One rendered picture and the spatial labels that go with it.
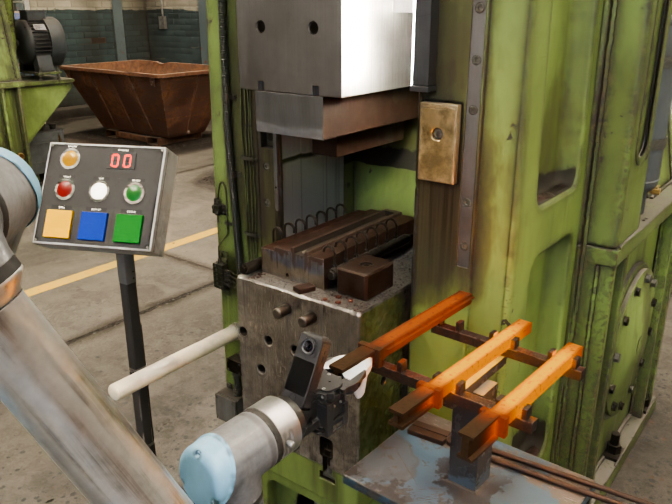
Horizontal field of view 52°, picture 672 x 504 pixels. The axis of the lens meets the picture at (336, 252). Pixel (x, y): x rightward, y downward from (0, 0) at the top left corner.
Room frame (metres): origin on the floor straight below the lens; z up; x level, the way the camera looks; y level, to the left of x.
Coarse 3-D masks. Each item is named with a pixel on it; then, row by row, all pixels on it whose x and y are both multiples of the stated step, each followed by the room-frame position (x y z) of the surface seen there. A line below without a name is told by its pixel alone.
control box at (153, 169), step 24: (72, 144) 1.84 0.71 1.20; (96, 144) 1.83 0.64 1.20; (48, 168) 1.82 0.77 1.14; (72, 168) 1.81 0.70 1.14; (96, 168) 1.79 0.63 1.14; (120, 168) 1.78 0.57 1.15; (144, 168) 1.77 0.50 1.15; (168, 168) 1.79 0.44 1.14; (48, 192) 1.78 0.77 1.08; (72, 192) 1.77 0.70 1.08; (120, 192) 1.75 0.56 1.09; (144, 192) 1.73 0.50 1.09; (168, 192) 1.78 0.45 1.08; (144, 216) 1.70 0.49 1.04; (168, 216) 1.76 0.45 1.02; (48, 240) 1.71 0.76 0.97; (72, 240) 1.70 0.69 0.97; (144, 240) 1.67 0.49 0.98
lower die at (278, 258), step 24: (360, 216) 1.86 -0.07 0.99; (408, 216) 1.85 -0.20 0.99; (288, 240) 1.68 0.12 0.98; (312, 240) 1.62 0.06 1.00; (336, 240) 1.62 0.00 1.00; (360, 240) 1.64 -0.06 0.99; (384, 240) 1.71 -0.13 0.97; (264, 264) 1.62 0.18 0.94; (288, 264) 1.57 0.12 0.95; (312, 264) 1.53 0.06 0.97
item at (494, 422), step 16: (560, 352) 1.13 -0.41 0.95; (576, 352) 1.13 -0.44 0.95; (544, 368) 1.07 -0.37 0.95; (560, 368) 1.08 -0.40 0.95; (528, 384) 1.02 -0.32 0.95; (544, 384) 1.03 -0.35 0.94; (512, 400) 0.97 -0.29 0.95; (528, 400) 0.98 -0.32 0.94; (480, 416) 0.90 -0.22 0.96; (496, 416) 0.90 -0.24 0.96; (512, 416) 0.94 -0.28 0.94; (464, 432) 0.86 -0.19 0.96; (480, 432) 0.86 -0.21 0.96; (496, 432) 0.91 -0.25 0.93; (464, 448) 0.86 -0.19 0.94; (480, 448) 0.88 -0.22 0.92
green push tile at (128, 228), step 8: (120, 216) 1.70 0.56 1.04; (128, 216) 1.70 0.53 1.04; (136, 216) 1.70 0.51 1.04; (120, 224) 1.69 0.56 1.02; (128, 224) 1.69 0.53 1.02; (136, 224) 1.69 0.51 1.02; (120, 232) 1.68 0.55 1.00; (128, 232) 1.68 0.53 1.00; (136, 232) 1.67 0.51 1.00; (112, 240) 1.68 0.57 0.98; (120, 240) 1.67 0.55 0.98; (128, 240) 1.67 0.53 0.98; (136, 240) 1.66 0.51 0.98
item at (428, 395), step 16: (496, 336) 1.19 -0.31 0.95; (512, 336) 1.19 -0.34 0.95; (480, 352) 1.13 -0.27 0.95; (496, 352) 1.15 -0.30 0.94; (448, 368) 1.07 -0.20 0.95; (464, 368) 1.07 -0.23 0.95; (480, 368) 1.10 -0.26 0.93; (416, 384) 1.01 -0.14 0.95; (432, 384) 1.01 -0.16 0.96; (448, 384) 1.02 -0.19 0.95; (400, 400) 0.96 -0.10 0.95; (416, 400) 0.96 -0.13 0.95; (432, 400) 0.99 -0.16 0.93; (400, 416) 0.92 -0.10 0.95; (416, 416) 0.95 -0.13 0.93
